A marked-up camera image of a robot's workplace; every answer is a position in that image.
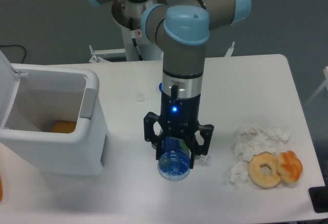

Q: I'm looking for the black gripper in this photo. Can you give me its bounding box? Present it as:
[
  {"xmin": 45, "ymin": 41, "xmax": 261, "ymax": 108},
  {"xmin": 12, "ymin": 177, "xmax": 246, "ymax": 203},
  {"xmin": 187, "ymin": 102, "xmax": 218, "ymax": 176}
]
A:
[{"xmin": 143, "ymin": 84, "xmax": 214, "ymax": 169}]

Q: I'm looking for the blue plastic bottle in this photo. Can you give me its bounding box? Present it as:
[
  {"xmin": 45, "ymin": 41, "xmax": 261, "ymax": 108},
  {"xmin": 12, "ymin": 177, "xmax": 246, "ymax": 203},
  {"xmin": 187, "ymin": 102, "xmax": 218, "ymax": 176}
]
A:
[{"xmin": 157, "ymin": 136, "xmax": 190, "ymax": 181}]

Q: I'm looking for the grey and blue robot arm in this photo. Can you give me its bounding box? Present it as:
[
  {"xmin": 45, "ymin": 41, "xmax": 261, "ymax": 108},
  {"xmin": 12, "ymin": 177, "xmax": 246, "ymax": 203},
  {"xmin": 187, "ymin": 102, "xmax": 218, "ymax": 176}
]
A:
[{"xmin": 89, "ymin": 0, "xmax": 252, "ymax": 169}]

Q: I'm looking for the white bottle cap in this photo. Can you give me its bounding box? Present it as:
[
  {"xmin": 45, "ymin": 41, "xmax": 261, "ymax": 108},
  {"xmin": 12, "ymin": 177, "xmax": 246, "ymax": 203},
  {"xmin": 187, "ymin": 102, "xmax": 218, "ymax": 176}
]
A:
[{"xmin": 135, "ymin": 93, "xmax": 145, "ymax": 103}]

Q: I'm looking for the large crumpled white tissue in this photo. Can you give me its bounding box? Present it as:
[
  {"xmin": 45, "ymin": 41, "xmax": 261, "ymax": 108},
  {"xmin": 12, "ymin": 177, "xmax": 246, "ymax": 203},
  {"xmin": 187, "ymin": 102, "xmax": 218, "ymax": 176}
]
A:
[{"xmin": 234, "ymin": 123, "xmax": 291, "ymax": 162}]

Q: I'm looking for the small crumpled white tissue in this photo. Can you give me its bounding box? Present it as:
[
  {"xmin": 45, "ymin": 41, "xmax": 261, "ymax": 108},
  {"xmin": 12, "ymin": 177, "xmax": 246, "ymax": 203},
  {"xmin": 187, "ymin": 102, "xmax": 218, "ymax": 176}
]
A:
[{"xmin": 228, "ymin": 161, "xmax": 249, "ymax": 190}]

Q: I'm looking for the orange glazed bread roll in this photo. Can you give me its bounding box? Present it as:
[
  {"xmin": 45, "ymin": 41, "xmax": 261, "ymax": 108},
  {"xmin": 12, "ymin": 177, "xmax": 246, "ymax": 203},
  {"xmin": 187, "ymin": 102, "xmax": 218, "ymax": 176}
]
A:
[{"xmin": 277, "ymin": 150, "xmax": 303, "ymax": 184}]

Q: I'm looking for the orange object in bin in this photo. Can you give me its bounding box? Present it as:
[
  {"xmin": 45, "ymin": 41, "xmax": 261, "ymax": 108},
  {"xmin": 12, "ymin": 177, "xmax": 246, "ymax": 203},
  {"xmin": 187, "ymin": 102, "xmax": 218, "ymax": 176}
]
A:
[{"xmin": 50, "ymin": 120, "xmax": 76, "ymax": 133}]

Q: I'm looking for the white trash bin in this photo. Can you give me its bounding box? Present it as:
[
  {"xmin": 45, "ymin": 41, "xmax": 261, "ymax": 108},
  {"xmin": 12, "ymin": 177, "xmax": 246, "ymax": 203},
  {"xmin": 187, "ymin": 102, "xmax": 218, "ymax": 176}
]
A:
[{"xmin": 1, "ymin": 55, "xmax": 108, "ymax": 176}]

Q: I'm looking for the black device at edge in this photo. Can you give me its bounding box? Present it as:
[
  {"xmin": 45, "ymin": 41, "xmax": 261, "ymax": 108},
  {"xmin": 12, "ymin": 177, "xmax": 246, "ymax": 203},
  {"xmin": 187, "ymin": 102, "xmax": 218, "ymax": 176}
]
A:
[{"xmin": 309, "ymin": 186, "xmax": 327, "ymax": 213}]

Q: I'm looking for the orange object at left edge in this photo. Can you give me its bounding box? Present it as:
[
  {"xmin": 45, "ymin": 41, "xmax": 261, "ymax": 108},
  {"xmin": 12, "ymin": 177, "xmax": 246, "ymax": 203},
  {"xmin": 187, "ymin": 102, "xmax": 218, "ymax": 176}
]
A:
[{"xmin": 0, "ymin": 177, "xmax": 4, "ymax": 202}]

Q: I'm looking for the ring donut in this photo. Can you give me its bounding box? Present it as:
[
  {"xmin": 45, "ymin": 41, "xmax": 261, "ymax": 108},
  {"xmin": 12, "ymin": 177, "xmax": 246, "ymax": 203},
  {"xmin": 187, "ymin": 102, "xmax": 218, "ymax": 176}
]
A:
[{"xmin": 248, "ymin": 153, "xmax": 281, "ymax": 189}]

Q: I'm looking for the black cable on pedestal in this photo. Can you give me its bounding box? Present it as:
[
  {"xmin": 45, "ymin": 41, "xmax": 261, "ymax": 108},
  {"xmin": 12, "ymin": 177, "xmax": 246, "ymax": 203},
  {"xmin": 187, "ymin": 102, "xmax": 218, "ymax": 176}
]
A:
[{"xmin": 129, "ymin": 17, "xmax": 143, "ymax": 61}]

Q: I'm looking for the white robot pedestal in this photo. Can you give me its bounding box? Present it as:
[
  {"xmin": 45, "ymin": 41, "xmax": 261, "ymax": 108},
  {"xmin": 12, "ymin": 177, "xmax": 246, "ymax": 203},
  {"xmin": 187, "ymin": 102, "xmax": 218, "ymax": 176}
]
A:
[{"xmin": 112, "ymin": 0, "xmax": 167, "ymax": 62}]

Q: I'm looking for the white frame at right edge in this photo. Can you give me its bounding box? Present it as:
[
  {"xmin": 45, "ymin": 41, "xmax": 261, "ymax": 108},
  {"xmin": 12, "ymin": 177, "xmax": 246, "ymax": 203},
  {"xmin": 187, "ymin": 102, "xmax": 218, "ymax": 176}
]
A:
[{"xmin": 304, "ymin": 66, "xmax": 328, "ymax": 107}]

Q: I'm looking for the black cable on floor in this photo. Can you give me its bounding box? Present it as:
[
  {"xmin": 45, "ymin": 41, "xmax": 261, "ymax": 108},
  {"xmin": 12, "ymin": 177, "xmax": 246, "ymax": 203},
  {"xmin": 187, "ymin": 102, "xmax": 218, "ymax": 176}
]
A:
[{"xmin": 0, "ymin": 44, "xmax": 27, "ymax": 64}]

